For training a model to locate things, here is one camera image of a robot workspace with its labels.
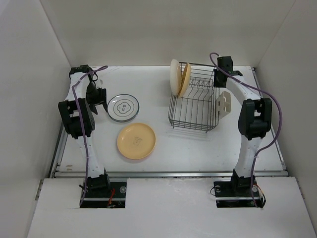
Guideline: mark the wire dish rack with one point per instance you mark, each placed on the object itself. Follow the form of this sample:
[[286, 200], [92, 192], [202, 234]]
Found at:
[[197, 108]]

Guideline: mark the tan yellow plate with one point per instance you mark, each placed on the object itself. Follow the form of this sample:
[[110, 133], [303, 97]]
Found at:
[[185, 80]]

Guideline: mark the cream white plate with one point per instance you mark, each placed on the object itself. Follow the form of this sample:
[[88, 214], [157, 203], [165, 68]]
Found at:
[[175, 76]]

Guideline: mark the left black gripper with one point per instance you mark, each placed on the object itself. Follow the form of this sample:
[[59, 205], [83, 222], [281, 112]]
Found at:
[[101, 98]]

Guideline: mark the orange yellow plate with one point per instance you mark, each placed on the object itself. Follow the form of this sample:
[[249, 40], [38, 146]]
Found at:
[[136, 141]]

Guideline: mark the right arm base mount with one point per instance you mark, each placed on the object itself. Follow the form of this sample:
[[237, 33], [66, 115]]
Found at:
[[226, 197]]

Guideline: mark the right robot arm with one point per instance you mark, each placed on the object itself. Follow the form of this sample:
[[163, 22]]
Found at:
[[253, 123]]

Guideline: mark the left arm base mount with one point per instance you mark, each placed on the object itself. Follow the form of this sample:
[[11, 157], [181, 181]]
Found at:
[[113, 197]]

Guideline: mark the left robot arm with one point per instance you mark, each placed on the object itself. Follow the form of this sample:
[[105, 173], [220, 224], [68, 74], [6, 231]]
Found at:
[[77, 113]]

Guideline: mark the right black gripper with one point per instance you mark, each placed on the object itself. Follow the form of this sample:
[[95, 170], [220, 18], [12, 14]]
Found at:
[[216, 84]]

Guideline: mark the beige cutlery holder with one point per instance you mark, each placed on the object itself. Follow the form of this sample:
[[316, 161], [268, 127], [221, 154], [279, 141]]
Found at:
[[223, 104]]

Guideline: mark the grey patterned plate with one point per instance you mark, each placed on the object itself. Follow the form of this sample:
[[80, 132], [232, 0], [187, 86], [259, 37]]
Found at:
[[123, 108]]

